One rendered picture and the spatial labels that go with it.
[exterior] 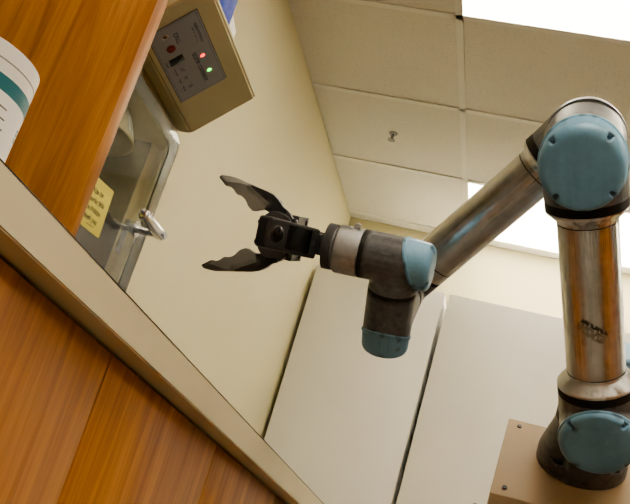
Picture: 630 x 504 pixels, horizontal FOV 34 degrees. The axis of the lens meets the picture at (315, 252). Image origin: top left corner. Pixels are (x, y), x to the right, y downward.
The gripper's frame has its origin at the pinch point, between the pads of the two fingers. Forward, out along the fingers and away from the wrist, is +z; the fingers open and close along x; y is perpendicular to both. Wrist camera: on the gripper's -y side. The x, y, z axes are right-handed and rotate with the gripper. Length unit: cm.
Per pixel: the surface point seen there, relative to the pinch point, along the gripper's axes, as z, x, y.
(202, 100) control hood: 9.2, 19.1, 10.3
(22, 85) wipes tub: -5, 10, -69
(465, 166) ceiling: -3, 37, 286
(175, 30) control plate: 8.4, 27.0, -7.6
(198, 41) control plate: 6.7, 26.8, -2.3
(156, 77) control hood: 13.0, 20.4, -0.9
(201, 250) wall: 58, -15, 156
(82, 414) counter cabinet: -12, -19, -58
